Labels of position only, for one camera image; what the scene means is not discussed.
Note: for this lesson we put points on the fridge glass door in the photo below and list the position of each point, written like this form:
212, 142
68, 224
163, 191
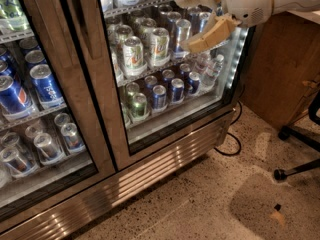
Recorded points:
37, 32
189, 105

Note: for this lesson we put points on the left blue pepsi can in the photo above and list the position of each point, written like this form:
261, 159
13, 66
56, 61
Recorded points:
14, 99

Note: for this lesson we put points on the silver blue energy can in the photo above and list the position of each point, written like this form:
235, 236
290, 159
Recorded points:
181, 33

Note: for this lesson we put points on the front 7up can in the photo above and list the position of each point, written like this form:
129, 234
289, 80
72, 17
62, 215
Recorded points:
133, 57

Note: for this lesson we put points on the green can lower shelf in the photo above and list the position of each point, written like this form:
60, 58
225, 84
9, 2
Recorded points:
139, 107

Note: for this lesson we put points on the blue can lower shelf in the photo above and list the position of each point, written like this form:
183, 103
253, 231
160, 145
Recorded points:
159, 98

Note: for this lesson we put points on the front blue pepsi can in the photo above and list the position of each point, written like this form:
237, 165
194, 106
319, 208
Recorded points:
46, 87

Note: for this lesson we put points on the blue pepsi can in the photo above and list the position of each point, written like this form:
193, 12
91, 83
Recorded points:
46, 87
14, 99

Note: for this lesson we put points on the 7up can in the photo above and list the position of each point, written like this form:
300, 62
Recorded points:
159, 47
133, 57

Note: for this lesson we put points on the clear water bottle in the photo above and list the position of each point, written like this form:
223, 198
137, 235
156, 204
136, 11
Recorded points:
212, 72

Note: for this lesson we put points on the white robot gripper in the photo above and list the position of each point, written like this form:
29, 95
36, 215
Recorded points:
248, 2

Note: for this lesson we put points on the silver can bottom left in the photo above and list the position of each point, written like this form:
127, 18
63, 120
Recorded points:
49, 150

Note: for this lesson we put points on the stainless fridge base grille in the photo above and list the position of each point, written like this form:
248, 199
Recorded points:
69, 216

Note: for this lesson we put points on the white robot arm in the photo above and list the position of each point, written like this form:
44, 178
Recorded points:
281, 6

